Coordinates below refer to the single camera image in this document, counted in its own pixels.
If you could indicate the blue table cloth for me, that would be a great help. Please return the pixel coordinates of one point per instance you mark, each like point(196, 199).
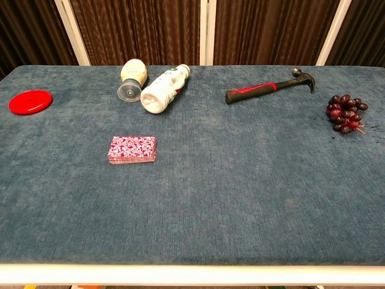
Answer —
point(210, 180)

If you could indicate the black and red claw hammer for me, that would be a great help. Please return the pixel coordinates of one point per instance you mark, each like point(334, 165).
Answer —
point(252, 90)

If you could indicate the white plastic drink bottle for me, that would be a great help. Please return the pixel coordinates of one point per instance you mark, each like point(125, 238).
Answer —
point(162, 90)

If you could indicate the white table frame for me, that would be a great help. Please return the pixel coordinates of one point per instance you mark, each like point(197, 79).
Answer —
point(192, 274)

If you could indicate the dark red grape bunch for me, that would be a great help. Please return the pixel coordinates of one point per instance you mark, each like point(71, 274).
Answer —
point(346, 113)

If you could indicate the brown folding screen panel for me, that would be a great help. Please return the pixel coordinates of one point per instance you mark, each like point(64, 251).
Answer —
point(30, 30)
point(367, 30)
point(135, 30)
point(270, 30)

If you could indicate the cream squeeze sauce bottle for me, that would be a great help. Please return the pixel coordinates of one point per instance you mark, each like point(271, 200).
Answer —
point(133, 72)

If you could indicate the pink patterned box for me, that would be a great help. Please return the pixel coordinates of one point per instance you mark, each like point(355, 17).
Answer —
point(132, 147)

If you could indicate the red round plastic lid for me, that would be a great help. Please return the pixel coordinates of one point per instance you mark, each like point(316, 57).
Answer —
point(30, 102)

